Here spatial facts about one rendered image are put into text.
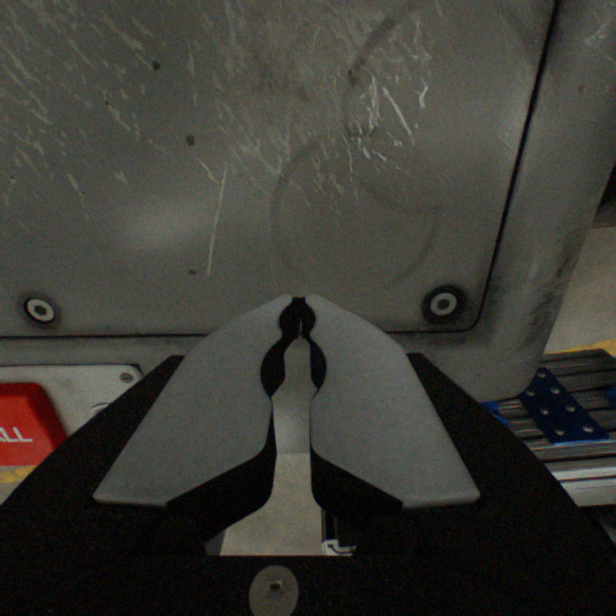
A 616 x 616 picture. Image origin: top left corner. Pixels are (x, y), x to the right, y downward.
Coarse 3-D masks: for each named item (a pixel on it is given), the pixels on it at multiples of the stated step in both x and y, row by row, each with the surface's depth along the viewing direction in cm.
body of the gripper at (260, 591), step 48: (192, 528) 5; (384, 528) 5; (96, 576) 4; (144, 576) 4; (192, 576) 4; (240, 576) 4; (288, 576) 4; (336, 576) 4; (384, 576) 4; (432, 576) 4
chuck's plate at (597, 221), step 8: (608, 184) 23; (608, 192) 22; (608, 200) 22; (600, 208) 23; (608, 208) 22; (600, 216) 24; (608, 216) 24; (592, 224) 26; (600, 224) 26; (608, 224) 26
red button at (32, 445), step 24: (0, 384) 20; (24, 384) 20; (0, 408) 20; (24, 408) 20; (48, 408) 21; (0, 432) 21; (24, 432) 21; (48, 432) 21; (0, 456) 22; (24, 456) 22
